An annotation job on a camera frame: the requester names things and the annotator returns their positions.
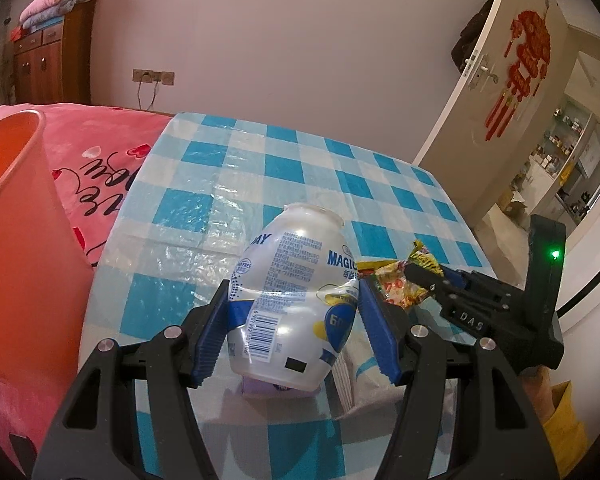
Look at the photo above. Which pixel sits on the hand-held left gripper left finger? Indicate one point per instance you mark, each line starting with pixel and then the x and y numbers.
pixel 212 335

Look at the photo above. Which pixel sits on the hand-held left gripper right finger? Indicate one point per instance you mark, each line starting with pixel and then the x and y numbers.
pixel 380 330

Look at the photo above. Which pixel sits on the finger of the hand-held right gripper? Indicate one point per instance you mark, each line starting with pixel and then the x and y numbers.
pixel 475 280
pixel 425 275

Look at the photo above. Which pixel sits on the yellow red snack packet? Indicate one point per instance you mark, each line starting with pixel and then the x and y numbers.
pixel 400 285

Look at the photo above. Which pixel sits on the white plastic bottle blue label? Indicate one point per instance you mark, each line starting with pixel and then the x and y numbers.
pixel 290 280

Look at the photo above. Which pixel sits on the orange plastic bin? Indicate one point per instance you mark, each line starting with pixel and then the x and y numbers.
pixel 20 235

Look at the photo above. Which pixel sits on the person's right forearm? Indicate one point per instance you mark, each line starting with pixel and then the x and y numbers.
pixel 565 420

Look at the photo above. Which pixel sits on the cardboard box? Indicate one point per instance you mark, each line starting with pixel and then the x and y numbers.
pixel 516 207

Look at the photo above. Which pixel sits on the white door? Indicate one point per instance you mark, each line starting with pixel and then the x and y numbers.
pixel 460 150

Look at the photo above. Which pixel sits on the blue white checkered tablecloth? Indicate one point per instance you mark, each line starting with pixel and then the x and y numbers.
pixel 180 200

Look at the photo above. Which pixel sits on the shelf with jars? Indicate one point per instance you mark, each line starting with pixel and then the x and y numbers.
pixel 565 160

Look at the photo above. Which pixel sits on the pink printed blanket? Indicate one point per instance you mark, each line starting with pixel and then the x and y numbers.
pixel 105 160

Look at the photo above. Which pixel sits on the red door decoration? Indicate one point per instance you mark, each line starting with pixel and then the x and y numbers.
pixel 522 60

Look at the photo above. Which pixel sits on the dark hanging bag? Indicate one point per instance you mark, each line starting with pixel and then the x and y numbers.
pixel 472 35

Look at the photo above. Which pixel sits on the wooden cabinet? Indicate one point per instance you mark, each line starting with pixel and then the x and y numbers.
pixel 55 60

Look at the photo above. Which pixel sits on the folded blankets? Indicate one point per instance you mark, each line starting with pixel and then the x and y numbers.
pixel 60 0

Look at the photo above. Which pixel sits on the wall socket strip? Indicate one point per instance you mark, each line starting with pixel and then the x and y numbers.
pixel 152 77

